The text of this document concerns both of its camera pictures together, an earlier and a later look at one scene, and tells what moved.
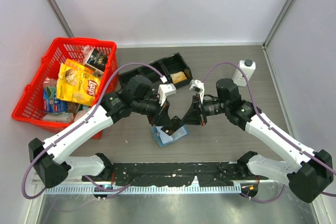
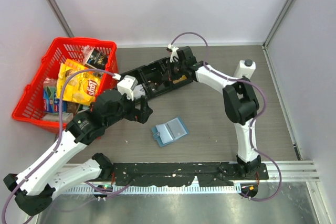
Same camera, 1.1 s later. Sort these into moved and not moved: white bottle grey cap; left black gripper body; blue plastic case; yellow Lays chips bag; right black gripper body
Moved: left black gripper body; right black gripper body
Not moved: yellow Lays chips bag; blue plastic case; white bottle grey cap
